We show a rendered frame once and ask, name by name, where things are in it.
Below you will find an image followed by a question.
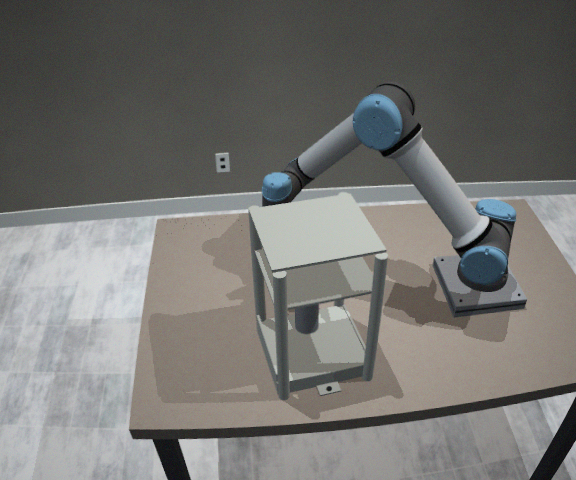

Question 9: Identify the grey bottle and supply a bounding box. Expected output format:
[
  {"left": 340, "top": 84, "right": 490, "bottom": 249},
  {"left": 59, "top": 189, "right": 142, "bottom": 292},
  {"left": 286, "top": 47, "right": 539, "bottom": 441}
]
[{"left": 295, "top": 304, "right": 319, "bottom": 334}]

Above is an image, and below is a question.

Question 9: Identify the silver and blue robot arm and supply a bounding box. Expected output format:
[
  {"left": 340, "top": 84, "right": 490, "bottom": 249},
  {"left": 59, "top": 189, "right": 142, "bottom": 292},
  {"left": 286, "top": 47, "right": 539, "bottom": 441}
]
[{"left": 262, "top": 82, "right": 516, "bottom": 292}]

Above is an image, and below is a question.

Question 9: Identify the grey shelving unit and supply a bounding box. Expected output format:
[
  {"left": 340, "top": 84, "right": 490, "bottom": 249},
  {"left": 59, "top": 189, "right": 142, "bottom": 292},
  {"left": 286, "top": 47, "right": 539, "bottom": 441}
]
[{"left": 248, "top": 192, "right": 388, "bottom": 400}]

